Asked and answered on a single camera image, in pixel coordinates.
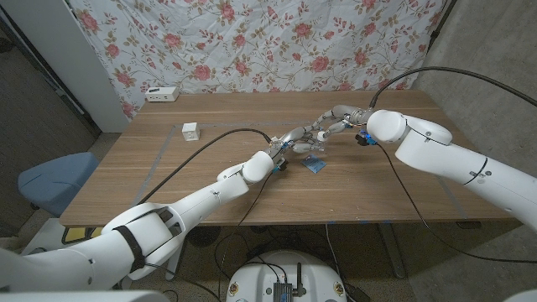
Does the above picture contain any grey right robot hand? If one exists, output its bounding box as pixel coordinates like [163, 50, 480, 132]
[312, 104, 374, 139]

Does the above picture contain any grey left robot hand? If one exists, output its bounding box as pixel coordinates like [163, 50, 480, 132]
[269, 124, 326, 159]

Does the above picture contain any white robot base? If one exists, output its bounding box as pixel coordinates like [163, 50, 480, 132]
[226, 250, 348, 302]

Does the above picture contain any blue sugar packet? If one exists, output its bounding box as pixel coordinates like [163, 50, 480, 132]
[301, 154, 327, 174]

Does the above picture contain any white cube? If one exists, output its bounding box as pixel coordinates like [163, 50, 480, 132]
[181, 122, 201, 142]

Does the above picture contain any floral backdrop cloth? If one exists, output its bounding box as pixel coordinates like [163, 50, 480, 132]
[69, 0, 448, 121]

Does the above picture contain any black backdrop pole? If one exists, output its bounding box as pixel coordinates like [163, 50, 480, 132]
[426, 0, 458, 54]

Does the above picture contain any white power strip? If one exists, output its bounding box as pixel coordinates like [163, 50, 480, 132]
[144, 86, 180, 103]

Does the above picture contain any grey table leg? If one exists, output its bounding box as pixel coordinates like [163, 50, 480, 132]
[379, 221, 407, 280]

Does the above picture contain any black module with antenna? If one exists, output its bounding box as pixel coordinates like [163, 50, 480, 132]
[273, 263, 306, 302]

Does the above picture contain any white table leg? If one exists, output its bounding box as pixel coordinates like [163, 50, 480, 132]
[164, 245, 188, 281]

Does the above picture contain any tall white panel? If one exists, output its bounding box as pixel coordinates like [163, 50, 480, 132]
[0, 0, 130, 133]

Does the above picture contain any yellow and black floor marker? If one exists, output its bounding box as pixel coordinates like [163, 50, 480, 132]
[61, 226, 104, 246]

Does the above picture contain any blue padded stool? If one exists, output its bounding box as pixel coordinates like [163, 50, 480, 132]
[17, 151, 100, 218]

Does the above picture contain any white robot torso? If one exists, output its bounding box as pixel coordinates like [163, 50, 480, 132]
[0, 288, 537, 302]

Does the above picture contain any white floor plate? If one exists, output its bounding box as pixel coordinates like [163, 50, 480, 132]
[20, 216, 70, 257]

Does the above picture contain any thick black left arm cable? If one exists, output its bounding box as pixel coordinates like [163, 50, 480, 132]
[136, 128, 273, 206]

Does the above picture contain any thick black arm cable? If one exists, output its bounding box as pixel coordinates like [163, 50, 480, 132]
[136, 128, 273, 206]
[368, 65, 537, 108]

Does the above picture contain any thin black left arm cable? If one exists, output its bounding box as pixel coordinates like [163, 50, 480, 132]
[214, 169, 276, 302]

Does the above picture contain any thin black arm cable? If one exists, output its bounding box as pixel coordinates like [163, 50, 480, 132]
[214, 169, 276, 302]
[375, 142, 537, 265]

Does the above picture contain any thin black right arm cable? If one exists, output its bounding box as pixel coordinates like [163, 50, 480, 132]
[375, 142, 537, 265]

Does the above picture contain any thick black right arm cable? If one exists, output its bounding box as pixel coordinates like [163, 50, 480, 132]
[368, 65, 537, 108]

